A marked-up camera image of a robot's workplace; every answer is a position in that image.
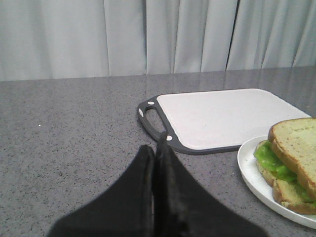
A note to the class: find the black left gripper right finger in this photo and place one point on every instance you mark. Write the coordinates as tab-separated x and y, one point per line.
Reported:
183	208

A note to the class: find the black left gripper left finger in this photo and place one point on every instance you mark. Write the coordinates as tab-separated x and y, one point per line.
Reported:
123	210

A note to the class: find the green lettuce leaf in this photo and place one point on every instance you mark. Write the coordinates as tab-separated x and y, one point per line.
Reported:
274	160

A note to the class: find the bread slice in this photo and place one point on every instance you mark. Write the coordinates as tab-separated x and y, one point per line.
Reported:
301	208
294	143

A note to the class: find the white round plate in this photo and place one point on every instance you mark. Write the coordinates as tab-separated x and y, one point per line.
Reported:
260	188

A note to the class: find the white cutting board grey rim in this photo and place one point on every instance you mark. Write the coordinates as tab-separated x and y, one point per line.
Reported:
200	123

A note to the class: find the white curtain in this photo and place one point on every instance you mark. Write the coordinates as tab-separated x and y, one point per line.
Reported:
54	39

